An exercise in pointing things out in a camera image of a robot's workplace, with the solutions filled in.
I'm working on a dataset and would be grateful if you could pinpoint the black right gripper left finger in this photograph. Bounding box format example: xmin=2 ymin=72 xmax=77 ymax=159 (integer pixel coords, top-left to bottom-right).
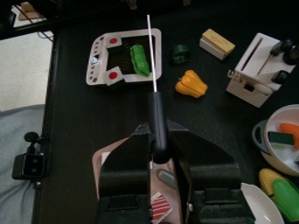
xmin=95 ymin=122 xmax=154 ymax=224

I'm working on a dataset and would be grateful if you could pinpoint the pink toy cutting board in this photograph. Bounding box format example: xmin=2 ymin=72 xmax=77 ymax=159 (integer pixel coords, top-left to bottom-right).
xmin=91 ymin=136 xmax=185 ymax=224

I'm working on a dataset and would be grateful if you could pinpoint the grey fabric cover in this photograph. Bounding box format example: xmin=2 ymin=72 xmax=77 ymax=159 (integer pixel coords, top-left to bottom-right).
xmin=0 ymin=104 xmax=47 ymax=224

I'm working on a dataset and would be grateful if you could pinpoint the thin-bladed black handled toy knife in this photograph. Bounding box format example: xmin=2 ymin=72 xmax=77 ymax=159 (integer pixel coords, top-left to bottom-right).
xmin=146 ymin=14 xmax=173 ymax=165

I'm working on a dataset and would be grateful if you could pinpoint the light wooden board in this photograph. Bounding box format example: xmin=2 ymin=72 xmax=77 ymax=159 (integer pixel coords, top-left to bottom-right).
xmin=17 ymin=1 xmax=47 ymax=22

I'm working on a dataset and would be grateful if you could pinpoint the dark green flat toy piece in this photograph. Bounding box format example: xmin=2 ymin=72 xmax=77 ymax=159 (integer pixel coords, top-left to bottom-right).
xmin=266 ymin=130 xmax=296 ymax=146

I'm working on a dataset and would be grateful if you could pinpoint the dark green toy pepper piece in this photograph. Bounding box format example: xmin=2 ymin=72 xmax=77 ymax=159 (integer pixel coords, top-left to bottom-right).
xmin=171 ymin=44 xmax=193 ymax=66

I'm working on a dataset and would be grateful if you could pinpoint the yellow white toy butter block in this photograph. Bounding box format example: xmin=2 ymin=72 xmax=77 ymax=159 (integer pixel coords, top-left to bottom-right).
xmin=199 ymin=28 xmax=238 ymax=61

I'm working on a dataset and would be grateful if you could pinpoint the black handled toy utensil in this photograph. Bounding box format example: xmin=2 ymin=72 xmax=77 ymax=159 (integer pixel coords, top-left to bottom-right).
xmin=284 ymin=45 xmax=299 ymax=66
xmin=257 ymin=38 xmax=296 ymax=76
xmin=271 ymin=69 xmax=293 ymax=85

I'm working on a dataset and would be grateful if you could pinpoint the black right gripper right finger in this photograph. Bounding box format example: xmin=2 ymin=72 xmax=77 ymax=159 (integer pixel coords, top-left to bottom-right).
xmin=166 ymin=118 xmax=259 ymax=224

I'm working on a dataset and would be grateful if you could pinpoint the black camera on stand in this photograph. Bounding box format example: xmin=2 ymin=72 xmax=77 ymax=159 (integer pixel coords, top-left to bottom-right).
xmin=11 ymin=131 xmax=49 ymax=189

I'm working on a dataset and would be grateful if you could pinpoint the white toy pot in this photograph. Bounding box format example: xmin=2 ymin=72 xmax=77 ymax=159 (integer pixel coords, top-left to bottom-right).
xmin=251 ymin=103 xmax=299 ymax=178

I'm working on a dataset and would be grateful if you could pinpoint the plain white food piece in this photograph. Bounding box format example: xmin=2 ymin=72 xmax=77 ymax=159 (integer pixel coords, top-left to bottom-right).
xmin=101 ymin=150 xmax=114 ymax=165

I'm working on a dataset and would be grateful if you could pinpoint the yellow green toy corn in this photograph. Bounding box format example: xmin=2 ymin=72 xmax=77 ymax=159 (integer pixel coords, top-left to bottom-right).
xmin=258 ymin=167 xmax=299 ymax=224

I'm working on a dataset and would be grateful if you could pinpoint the yellow toy bell pepper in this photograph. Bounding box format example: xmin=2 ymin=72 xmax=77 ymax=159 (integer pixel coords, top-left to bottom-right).
xmin=174 ymin=69 xmax=210 ymax=99

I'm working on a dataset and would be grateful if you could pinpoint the white toy plate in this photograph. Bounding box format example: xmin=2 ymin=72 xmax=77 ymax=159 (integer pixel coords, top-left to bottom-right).
xmin=239 ymin=182 xmax=286 ymax=224

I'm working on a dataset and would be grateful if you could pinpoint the red striped white food piece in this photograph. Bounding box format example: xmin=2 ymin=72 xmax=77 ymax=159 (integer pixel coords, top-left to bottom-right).
xmin=150 ymin=191 xmax=174 ymax=224

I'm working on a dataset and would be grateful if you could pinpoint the white toy stove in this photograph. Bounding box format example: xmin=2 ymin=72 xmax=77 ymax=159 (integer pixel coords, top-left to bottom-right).
xmin=86 ymin=27 xmax=165 ymax=88

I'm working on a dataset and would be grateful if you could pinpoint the orange toy carrot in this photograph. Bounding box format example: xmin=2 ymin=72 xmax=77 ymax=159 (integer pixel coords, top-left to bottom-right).
xmin=278 ymin=122 xmax=299 ymax=144

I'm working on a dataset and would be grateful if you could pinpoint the green toy pea pod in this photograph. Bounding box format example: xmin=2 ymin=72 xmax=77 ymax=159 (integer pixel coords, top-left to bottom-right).
xmin=129 ymin=44 xmax=154 ymax=78

